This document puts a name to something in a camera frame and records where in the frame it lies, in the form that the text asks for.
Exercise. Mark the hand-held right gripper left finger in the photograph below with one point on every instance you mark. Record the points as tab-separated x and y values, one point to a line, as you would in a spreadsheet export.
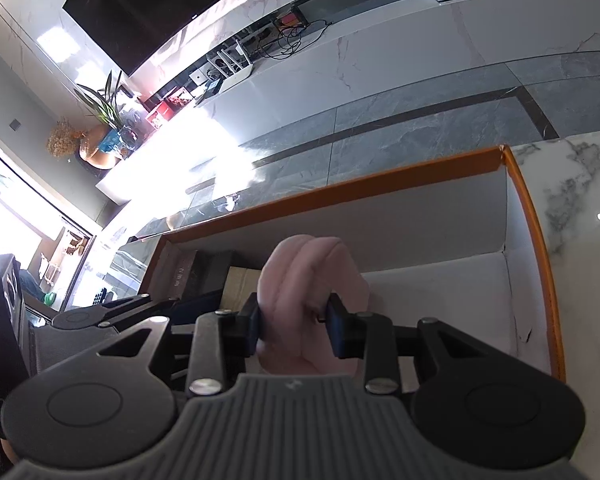
254	330

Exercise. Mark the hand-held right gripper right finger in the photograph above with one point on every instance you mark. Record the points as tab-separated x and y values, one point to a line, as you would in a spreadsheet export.
336	330

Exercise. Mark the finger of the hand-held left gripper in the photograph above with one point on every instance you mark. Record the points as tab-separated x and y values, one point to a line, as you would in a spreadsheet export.
125	306

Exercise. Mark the tan box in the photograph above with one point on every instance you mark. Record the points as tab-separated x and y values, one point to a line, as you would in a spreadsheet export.
242	285

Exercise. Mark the dark brown box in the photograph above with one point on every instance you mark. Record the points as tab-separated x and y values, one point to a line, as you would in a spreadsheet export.
172	275

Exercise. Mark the pink plush backpack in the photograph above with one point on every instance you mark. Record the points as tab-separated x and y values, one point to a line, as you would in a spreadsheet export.
305	270

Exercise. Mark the black box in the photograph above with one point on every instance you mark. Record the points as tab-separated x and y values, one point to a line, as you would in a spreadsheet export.
210	272

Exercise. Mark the orange cardboard box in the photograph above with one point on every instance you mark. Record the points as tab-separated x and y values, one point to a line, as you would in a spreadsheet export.
430	240

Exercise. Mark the sliding glass door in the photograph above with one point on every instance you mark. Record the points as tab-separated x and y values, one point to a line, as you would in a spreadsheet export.
10	220

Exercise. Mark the orange clay vase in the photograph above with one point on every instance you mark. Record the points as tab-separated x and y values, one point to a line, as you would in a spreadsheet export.
97	152

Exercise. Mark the blue packet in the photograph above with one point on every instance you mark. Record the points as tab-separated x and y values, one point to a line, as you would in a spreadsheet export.
111	142

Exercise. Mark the dried flower bunch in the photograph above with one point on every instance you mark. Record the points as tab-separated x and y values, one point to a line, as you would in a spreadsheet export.
62	140

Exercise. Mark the red box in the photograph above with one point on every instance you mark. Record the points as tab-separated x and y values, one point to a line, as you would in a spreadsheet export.
162	110

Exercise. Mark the green potted plant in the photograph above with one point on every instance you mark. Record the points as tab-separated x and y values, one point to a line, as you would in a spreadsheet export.
107	100

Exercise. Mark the white router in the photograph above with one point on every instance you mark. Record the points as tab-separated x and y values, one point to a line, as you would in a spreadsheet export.
236	77

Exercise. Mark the white marble TV cabinet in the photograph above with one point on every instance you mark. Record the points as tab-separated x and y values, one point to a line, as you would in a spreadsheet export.
380	60

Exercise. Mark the black television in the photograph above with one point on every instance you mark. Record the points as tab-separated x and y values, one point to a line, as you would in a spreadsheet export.
180	10

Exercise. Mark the wall switch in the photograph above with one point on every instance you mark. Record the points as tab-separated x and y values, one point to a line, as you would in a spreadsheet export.
15	124

